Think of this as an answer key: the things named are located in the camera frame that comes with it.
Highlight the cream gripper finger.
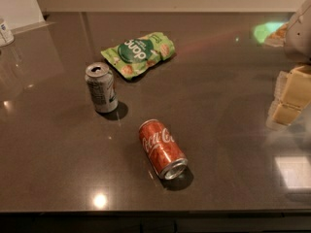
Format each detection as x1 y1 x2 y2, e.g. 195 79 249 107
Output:
266 65 311 130

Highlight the red Coca-Cola can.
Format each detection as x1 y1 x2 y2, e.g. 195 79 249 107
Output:
139 119 188 181

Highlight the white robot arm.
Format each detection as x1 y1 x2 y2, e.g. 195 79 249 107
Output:
266 0 311 130

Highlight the silver soda can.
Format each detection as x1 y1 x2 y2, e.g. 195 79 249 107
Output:
85 62 119 114

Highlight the orange snack bag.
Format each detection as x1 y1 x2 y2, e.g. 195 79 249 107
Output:
264 22 288 47

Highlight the green snack bag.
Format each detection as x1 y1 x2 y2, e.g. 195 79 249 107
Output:
101 32 175 81

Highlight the white container with label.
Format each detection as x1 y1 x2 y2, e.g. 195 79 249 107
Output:
0 17 15 47

